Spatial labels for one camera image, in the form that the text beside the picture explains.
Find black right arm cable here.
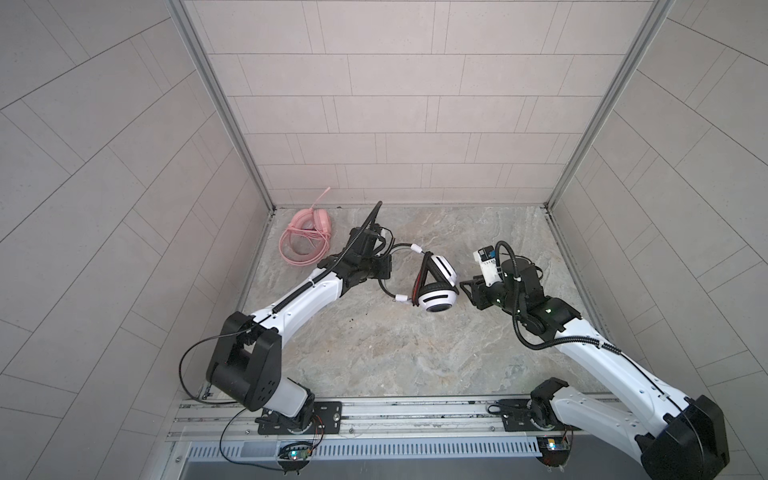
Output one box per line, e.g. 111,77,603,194
494,240,709,457

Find pink headphones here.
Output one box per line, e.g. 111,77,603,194
278,187,332,267

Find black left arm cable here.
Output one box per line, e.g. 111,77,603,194
178,200,384,406

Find aluminium corner post left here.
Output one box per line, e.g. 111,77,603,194
166,0,276,212

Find left circuit board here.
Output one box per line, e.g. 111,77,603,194
277,441,314,464

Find aluminium corner post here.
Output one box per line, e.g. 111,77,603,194
166,0,276,212
544,0,675,212

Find circuit board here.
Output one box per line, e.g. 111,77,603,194
277,441,314,464
536,436,571,470

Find aluminium corner post right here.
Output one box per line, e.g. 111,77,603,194
544,0,675,212

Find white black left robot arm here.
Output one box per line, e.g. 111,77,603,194
206,223,389,431

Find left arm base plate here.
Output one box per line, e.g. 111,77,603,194
256,401,343,436

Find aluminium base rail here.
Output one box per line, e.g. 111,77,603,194
167,389,648,441

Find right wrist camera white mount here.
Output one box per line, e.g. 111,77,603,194
473,246,502,287

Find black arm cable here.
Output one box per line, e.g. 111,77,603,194
494,240,709,457
178,200,384,406

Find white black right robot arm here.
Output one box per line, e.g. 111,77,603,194
460,246,730,479

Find right circuit board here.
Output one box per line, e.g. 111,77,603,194
536,436,571,470

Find white black headphones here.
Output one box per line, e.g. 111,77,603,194
378,243,459,313

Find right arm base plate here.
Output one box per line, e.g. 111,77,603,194
486,398,567,432

